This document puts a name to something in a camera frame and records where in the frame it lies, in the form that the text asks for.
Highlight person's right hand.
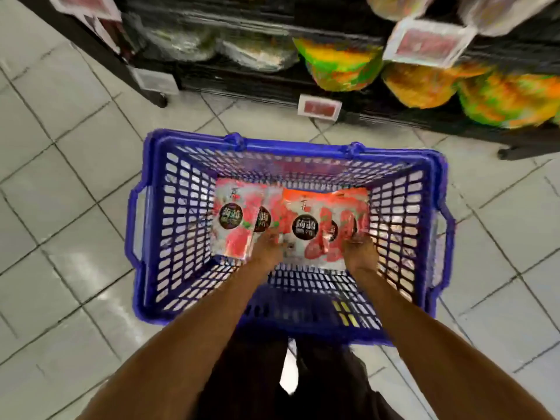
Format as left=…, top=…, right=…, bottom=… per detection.
left=343, top=233, right=380, bottom=277

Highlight person's left hand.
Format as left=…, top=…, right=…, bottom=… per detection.
left=247, top=230, right=287, bottom=270

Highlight pile of pouches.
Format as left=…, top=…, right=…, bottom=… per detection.
left=252, top=186, right=370, bottom=270

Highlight blue plastic shopping basket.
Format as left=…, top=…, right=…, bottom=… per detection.
left=125, top=129, right=456, bottom=347

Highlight dark grey metal shelf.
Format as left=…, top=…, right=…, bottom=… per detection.
left=13, top=0, right=560, bottom=161

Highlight person's right forearm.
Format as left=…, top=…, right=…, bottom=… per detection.
left=350, top=267, right=552, bottom=420

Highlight person's left forearm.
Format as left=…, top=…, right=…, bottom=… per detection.
left=79, top=258, right=281, bottom=420

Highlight person's dark trousers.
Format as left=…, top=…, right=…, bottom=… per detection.
left=192, top=335, right=404, bottom=420

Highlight row of small yellow-green cups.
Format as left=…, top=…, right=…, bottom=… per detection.
left=144, top=17, right=560, bottom=130

